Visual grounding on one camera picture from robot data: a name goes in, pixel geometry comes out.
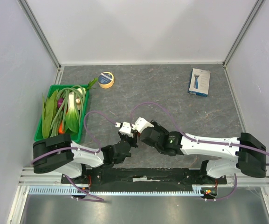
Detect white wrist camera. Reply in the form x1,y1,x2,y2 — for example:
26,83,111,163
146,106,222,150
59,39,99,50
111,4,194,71
115,122,134,138
132,117,154,133

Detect green long beans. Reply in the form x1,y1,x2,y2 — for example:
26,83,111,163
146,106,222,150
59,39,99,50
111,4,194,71
49,85,88,138

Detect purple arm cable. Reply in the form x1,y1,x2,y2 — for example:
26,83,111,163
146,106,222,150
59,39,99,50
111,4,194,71
30,111,121,202
130,101,269,202

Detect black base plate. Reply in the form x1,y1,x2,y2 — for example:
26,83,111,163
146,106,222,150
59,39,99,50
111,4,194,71
71,168,227,192

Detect slotted cable duct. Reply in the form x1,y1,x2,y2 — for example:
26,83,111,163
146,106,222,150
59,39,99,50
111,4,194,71
28,185,206,196

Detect razor package box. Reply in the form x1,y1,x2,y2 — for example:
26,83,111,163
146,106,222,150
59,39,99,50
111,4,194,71
188,68,211,97

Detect orange carrot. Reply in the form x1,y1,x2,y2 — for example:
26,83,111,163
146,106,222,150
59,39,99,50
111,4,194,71
58,122,65,134

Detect purple onion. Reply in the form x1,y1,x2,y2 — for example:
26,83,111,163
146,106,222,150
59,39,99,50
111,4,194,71
57,98,64,109

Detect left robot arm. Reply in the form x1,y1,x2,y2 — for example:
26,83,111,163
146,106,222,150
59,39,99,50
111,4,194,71
31,131,138,183

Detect green leafy vegetables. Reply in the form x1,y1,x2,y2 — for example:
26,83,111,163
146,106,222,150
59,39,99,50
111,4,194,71
41,90,58,139

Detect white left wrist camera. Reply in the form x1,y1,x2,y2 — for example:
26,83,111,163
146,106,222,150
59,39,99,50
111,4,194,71
115,122,134,138

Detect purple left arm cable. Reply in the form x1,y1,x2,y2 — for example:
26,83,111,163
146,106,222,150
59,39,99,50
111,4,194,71
30,111,121,202

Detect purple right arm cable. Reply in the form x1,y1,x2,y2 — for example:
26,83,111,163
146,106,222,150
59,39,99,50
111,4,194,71
130,101,269,202

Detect masking tape roll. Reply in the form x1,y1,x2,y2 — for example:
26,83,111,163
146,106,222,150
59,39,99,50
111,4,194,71
98,71,115,89

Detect bok choy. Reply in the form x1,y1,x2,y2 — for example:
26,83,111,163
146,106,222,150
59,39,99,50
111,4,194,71
64,92,80,133

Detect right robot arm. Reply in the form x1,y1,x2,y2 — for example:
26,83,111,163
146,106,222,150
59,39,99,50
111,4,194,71
133,118,266,184

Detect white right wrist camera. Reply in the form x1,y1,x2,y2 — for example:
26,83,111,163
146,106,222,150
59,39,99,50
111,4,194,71
132,117,154,133

